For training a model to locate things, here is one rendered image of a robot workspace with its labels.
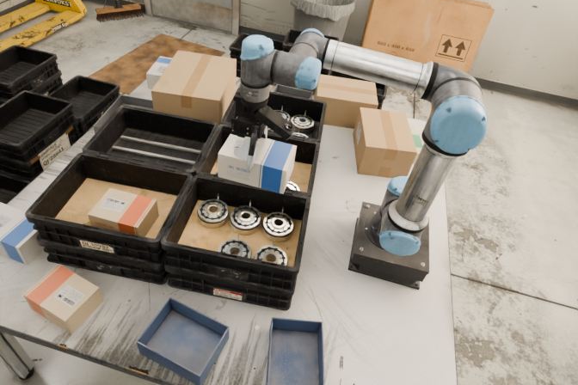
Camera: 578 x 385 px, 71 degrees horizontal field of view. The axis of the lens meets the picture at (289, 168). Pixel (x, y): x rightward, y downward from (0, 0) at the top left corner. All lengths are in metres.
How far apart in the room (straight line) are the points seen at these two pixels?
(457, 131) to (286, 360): 0.78
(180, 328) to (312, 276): 0.45
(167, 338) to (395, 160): 1.12
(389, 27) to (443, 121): 3.15
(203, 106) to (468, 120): 1.20
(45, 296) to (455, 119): 1.17
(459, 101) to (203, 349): 0.94
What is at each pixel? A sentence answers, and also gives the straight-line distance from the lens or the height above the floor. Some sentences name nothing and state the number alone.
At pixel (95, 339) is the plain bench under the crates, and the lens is 1.35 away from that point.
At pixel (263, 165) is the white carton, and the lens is 1.11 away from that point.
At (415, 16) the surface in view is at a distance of 4.05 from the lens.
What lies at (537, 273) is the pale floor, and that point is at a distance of 2.86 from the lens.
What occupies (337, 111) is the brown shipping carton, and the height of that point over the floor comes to 0.79.
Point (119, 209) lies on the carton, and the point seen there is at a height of 0.90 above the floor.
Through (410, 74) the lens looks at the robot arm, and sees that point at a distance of 1.07.
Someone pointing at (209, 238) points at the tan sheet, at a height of 0.83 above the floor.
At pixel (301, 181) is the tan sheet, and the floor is 0.83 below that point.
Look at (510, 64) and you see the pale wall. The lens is 4.52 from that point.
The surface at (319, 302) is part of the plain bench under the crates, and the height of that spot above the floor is 0.70.
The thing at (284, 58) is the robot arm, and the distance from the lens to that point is 0.97.
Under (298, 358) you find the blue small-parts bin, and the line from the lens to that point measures 1.28.
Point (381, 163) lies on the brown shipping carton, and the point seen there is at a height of 0.78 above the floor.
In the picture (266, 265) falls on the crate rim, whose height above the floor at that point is 0.93.
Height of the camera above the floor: 1.87
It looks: 41 degrees down
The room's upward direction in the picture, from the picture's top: 9 degrees clockwise
